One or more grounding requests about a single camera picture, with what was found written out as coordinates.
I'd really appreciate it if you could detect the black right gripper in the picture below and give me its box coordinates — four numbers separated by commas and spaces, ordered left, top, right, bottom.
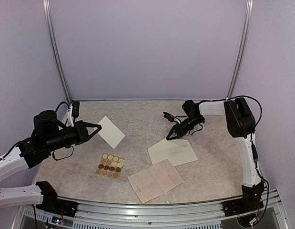
167, 115, 203, 140

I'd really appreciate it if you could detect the cream paper envelope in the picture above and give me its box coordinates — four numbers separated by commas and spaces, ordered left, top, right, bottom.
148, 138, 198, 166

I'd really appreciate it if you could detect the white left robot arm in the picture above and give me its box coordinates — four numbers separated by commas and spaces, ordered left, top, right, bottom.
0, 110, 102, 212

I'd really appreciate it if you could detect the round seal sticker sheet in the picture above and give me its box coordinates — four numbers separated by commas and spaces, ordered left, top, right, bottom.
95, 154, 125, 179

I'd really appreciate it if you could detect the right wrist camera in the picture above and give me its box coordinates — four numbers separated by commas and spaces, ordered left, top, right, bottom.
163, 112, 181, 124

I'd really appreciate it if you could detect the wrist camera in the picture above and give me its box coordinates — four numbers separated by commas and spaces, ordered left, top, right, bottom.
67, 101, 80, 127
163, 112, 181, 124

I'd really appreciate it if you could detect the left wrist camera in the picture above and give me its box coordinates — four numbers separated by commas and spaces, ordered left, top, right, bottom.
67, 101, 80, 127

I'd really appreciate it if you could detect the black right camera cable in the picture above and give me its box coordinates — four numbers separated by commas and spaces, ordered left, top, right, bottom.
229, 95, 263, 134

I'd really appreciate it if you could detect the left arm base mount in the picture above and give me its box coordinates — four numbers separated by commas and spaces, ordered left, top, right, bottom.
36, 181, 78, 218

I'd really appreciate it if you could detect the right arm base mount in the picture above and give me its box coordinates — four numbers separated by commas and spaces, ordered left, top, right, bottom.
223, 182, 264, 217

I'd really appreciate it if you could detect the front aluminium rail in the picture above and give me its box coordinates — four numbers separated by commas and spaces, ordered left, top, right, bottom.
12, 189, 290, 229

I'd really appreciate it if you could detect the left aluminium corner post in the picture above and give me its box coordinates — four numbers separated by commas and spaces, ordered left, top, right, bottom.
42, 0, 72, 104

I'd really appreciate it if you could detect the aluminium corner post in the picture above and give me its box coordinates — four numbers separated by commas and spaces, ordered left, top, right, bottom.
42, 0, 72, 104
226, 0, 254, 98

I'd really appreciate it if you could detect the right aluminium corner post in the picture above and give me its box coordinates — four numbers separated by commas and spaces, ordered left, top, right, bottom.
226, 0, 254, 98

